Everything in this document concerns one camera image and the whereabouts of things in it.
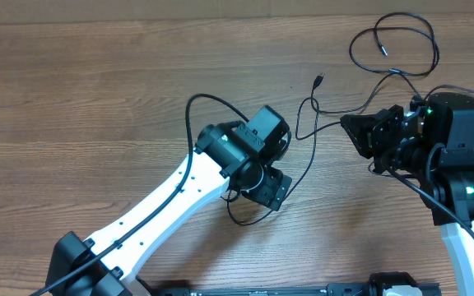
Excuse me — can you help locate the black cable staying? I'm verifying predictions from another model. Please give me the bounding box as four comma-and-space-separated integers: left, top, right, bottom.
224, 95, 340, 226

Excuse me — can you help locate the black cable pulled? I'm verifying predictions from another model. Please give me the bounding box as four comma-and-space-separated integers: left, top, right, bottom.
347, 12, 441, 77

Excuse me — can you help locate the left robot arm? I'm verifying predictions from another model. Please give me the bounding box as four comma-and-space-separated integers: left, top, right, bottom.
44, 106, 291, 295

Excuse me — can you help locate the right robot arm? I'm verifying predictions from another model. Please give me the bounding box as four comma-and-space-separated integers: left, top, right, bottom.
340, 86, 474, 295

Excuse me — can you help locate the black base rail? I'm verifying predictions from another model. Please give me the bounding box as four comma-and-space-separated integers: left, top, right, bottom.
137, 272, 442, 296

